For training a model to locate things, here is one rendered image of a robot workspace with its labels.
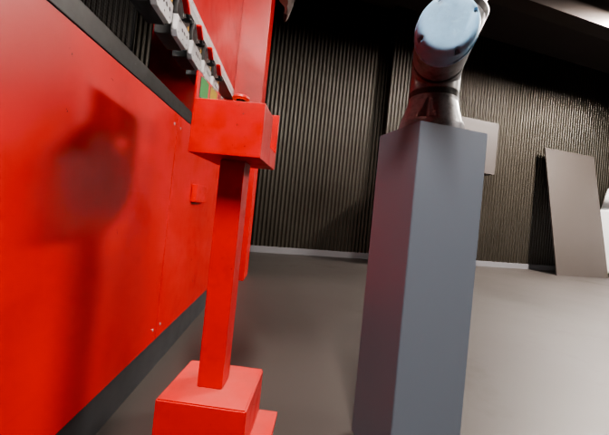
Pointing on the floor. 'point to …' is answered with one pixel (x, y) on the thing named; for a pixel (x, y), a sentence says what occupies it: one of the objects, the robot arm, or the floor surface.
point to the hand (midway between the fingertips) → (266, 12)
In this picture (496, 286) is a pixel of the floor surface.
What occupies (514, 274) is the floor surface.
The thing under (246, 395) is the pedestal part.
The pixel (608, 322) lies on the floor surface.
